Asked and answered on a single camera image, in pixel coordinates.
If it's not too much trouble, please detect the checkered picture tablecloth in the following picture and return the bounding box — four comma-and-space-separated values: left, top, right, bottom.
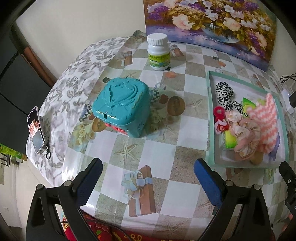
26, 31, 282, 239

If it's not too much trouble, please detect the smartphone with keyring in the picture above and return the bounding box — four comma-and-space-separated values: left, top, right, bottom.
27, 106, 51, 160

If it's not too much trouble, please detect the small green tissue pack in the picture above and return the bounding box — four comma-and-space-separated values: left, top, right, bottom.
242, 97, 256, 118

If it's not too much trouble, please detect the leopard print scrunchie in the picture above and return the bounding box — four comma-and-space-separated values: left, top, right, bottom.
215, 81, 243, 114

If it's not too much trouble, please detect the pink floral scrunchie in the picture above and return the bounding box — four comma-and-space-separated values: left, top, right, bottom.
226, 110, 260, 161

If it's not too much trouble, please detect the lime green microfiber cloth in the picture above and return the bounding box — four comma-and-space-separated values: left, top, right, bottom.
256, 98, 266, 107

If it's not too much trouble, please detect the red hair tie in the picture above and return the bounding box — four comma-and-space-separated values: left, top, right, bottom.
213, 105, 230, 135

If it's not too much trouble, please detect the floral painting canvas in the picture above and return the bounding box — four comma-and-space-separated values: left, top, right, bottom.
143, 0, 276, 71

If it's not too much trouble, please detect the round tan sponge puff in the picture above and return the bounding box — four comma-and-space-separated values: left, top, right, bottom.
249, 151, 264, 165

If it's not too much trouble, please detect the teal shallow cardboard tray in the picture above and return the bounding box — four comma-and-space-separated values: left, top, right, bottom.
206, 71, 290, 169

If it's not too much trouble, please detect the pink white fuzzy sock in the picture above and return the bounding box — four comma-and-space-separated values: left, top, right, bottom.
246, 93, 278, 154

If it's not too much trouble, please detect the white power strip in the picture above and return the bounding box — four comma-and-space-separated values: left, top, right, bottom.
281, 88, 294, 114

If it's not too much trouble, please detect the white green pill bottle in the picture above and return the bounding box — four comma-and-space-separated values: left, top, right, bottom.
147, 33, 170, 71

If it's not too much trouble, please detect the purple wet wipes pack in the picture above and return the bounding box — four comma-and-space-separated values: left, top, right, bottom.
268, 133, 280, 161

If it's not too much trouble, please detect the black power adapter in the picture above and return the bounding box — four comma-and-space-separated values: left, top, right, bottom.
289, 91, 296, 108

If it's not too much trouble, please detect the black power cable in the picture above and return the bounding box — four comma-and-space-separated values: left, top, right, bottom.
280, 73, 296, 83

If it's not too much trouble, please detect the teal plastic toy box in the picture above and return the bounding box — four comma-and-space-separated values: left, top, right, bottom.
92, 77, 151, 138

